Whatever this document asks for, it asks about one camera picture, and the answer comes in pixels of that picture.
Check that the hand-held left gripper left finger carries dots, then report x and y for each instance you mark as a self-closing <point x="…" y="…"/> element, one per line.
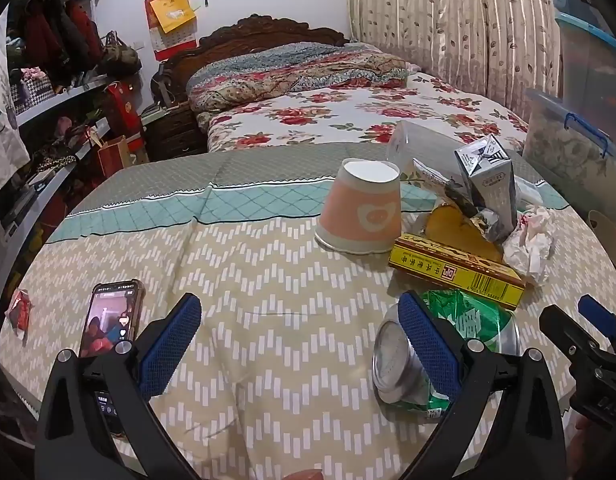
<point x="170" y="345"/>

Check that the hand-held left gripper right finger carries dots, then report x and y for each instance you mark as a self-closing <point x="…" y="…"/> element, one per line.
<point x="430" y="345"/>

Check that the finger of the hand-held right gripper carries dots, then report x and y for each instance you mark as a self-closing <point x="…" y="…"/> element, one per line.
<point x="598" y="312"/>
<point x="563" y="330"/>

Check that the crushed green drink can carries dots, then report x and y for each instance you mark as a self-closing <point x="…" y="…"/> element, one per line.
<point x="468" y="315"/>

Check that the beige round bin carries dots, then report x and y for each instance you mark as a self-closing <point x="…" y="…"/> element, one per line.
<point x="605" y="240"/>

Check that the yellow cardboard box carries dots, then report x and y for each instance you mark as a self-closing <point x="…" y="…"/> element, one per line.
<point x="453" y="270"/>

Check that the white tissue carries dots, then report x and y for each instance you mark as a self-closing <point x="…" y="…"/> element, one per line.
<point x="530" y="250"/>

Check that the orange fruit peel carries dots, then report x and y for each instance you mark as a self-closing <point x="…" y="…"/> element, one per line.
<point x="458" y="230"/>

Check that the pink paper cup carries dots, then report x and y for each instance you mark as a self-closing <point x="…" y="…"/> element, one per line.
<point x="358" y="210"/>

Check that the red silver sachet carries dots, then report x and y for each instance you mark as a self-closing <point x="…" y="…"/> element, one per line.
<point x="19" y="310"/>

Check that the silver drink carton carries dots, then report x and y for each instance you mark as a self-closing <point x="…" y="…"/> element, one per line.
<point x="493" y="180"/>

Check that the white printed snack wrapper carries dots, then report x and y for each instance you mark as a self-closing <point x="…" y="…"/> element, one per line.
<point x="430" y="175"/>

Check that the clear plastic bottle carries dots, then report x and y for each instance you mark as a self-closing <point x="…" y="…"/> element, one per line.
<point x="418" y="140"/>

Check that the smartphone with lit screen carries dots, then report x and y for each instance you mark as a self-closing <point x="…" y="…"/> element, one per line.
<point x="110" y="315"/>

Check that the brown paper bag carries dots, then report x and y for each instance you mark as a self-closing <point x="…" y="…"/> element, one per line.
<point x="115" y="157"/>

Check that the dark wooden nightstand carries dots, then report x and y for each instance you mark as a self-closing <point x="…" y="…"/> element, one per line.
<point x="173" y="135"/>

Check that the clear storage box teal lid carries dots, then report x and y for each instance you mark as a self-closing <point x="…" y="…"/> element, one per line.
<point x="588" y="60"/>

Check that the grey shelf rack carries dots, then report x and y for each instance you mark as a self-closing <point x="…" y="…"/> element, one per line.
<point x="63" y="100"/>

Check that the white quilted plant-print bag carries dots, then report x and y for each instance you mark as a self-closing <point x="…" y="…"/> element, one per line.
<point x="3" y="110"/>

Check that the floral patchwork quilt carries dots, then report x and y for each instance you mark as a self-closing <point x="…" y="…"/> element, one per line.
<point x="288" y="80"/>

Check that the brown patterned handbag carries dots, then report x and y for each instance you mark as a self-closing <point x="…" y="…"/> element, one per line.
<point x="120" y="57"/>

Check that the carved wooden headboard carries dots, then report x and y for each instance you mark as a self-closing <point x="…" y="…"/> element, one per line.
<point x="248" y="30"/>

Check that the leaf print curtain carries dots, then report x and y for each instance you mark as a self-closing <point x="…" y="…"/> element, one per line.
<point x="438" y="20"/>

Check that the red and dark jackets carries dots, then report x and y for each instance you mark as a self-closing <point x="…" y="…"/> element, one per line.
<point x="58" y="35"/>

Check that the red yellow wall calendar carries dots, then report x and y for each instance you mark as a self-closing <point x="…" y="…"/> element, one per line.
<point x="170" y="15"/>

